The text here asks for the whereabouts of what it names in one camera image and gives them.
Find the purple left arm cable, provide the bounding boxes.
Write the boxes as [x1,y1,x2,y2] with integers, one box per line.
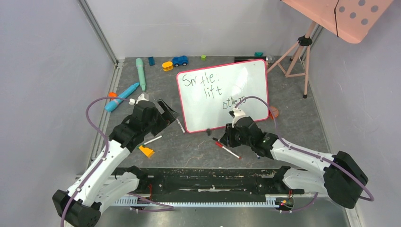
[60,96,175,227]

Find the small dark blue block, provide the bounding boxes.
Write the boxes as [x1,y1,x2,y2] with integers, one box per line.
[148,57,156,66]

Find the white toothed cable rail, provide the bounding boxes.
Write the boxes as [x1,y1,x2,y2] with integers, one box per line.
[111,195,279,209]

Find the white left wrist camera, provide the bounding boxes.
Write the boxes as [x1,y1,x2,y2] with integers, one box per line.
[129,93,150,106]

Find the red capped white marker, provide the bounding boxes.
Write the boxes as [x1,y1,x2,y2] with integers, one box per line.
[215,141,242,159]

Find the pink tripod stand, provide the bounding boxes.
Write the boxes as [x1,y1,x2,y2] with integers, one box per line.
[267,21,317,99]

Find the yellow plastic wedge piece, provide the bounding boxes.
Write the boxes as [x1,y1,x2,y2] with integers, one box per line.
[139,145,155,158]

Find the purple capped white marker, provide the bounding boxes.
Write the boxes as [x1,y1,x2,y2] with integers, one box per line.
[176,119,186,134]

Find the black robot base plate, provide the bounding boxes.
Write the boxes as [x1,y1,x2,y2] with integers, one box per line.
[112,166,304,202]

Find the yellow toy piece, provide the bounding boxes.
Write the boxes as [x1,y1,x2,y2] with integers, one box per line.
[162,61,174,71]

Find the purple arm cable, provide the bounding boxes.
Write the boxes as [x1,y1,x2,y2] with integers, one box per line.
[233,96,375,214]
[60,96,175,227]

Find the pink perforated panel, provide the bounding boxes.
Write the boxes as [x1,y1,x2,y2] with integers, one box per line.
[283,0,393,44]

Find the green capped white marker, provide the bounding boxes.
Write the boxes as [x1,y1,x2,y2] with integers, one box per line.
[139,135,163,147]

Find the mint green toy stick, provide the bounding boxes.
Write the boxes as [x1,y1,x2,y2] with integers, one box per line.
[135,58,147,92]

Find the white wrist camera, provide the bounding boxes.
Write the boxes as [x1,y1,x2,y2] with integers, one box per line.
[129,93,150,106]
[229,107,246,126]

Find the orange toy brick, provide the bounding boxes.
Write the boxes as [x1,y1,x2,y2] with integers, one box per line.
[269,106,279,120]

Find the black cylinder object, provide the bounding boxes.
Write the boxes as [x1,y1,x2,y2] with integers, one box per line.
[234,56,266,63]

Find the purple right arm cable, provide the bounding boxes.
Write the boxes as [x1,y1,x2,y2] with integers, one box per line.
[233,96,375,214]

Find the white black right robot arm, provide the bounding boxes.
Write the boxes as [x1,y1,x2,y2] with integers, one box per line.
[218,117,368,209]

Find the clear round ball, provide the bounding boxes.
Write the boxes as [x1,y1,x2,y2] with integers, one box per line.
[265,55,275,64]

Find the pink framed whiteboard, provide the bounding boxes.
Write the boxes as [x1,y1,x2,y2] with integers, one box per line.
[176,59,269,133]

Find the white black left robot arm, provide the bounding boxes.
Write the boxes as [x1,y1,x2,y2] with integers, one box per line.
[52,96,178,227]

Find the small orange toy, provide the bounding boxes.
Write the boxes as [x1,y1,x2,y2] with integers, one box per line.
[108,92,118,97]

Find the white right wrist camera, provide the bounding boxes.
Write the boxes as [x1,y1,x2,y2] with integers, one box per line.
[229,107,246,126]

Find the blue toy car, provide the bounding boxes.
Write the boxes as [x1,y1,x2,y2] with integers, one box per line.
[172,55,189,67]

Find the blue toy stick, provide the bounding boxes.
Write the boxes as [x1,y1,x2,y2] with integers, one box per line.
[105,82,139,113]

